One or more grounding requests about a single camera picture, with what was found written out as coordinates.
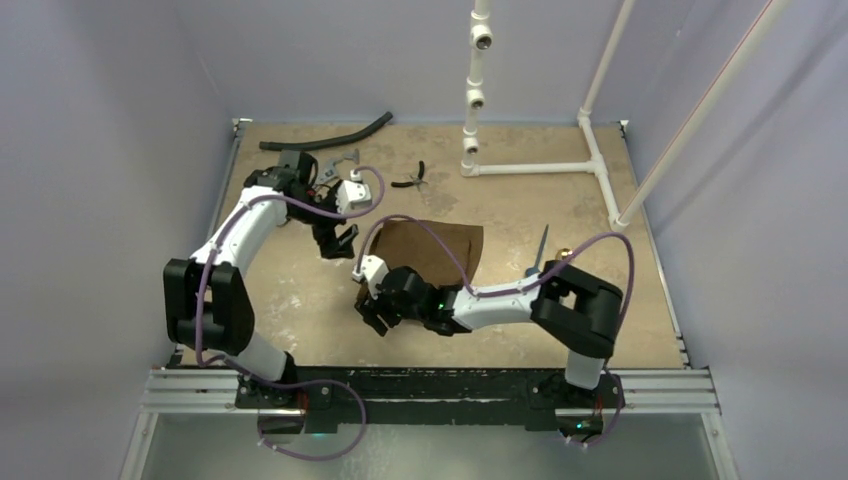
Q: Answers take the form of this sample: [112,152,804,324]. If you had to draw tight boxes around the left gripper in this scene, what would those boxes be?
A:
[288,186,358,259]

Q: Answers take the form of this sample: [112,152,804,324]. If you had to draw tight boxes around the brown cloth napkin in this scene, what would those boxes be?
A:
[363,218,484,286]

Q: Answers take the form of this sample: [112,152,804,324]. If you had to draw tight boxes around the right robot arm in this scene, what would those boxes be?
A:
[352,255,626,407]

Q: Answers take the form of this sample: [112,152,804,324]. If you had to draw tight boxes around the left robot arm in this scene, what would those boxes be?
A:
[163,151,374,409]

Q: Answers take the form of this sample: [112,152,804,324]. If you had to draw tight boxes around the black pliers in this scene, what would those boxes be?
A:
[390,161,427,190]

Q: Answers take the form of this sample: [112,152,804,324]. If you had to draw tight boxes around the blue spoon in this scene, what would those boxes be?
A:
[524,224,549,277]

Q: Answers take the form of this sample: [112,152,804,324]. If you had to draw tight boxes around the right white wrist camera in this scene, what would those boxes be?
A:
[352,255,389,292]

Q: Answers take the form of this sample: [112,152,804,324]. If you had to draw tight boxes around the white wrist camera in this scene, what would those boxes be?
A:
[352,255,389,292]
[335,169,373,215]

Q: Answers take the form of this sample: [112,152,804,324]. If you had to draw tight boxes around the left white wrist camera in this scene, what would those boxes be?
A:
[335,169,373,215]

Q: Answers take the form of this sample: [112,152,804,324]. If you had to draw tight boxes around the red handled adjustable wrench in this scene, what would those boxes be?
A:
[313,149,360,188]

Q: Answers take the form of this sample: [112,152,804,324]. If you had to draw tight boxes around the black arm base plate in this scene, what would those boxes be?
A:
[234,366,624,434]

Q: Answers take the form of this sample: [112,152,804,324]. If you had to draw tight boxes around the black rubber hose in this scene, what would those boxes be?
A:
[258,111,395,154]

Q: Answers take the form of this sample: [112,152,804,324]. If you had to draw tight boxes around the white PVC pipe frame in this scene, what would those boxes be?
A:
[459,0,793,234]

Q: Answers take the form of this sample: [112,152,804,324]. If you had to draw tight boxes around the aluminium frame rail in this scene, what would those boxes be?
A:
[125,125,734,479]

